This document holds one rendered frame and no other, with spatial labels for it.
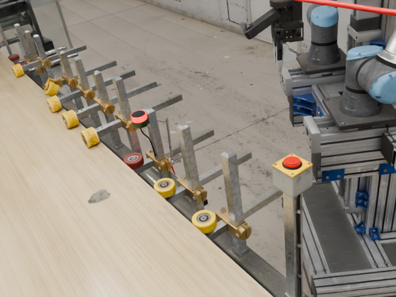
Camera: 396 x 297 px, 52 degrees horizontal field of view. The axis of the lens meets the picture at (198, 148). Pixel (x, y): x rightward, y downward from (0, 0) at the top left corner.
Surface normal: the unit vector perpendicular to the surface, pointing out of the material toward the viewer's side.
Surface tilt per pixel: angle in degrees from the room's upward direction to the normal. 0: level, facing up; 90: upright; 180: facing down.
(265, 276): 0
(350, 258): 0
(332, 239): 0
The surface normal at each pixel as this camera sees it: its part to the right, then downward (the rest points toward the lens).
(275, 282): -0.14, -0.83
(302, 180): 0.58, 0.38
